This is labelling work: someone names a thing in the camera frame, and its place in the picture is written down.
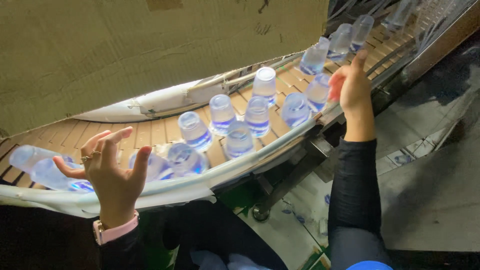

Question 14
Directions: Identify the person's black clothing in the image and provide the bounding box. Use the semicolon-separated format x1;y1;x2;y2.
0;199;289;270

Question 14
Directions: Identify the long white wrapped guide rail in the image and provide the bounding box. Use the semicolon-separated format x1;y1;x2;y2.
0;107;331;219

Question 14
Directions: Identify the metal conveyor frame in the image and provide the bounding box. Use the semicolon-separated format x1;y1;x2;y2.
221;0;480;224

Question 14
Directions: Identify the pink wristwatch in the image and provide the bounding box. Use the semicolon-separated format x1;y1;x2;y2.
93;210;140;246

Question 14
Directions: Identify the large brown cardboard sheet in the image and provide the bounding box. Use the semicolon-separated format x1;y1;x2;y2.
0;0;330;139

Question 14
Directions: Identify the short white wrapped guide rail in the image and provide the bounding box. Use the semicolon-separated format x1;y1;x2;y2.
73;52;306;124

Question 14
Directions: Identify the blue fabric piece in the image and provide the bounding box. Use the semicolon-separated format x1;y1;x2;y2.
345;260;394;270

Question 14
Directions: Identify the person's right hand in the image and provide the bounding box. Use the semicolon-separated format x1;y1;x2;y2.
328;49;375;114

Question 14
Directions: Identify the person's left hand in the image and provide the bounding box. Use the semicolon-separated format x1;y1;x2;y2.
52;126;153;226

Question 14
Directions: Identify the tan slatted conveyor belt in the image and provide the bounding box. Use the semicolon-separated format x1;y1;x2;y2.
0;0;451;190

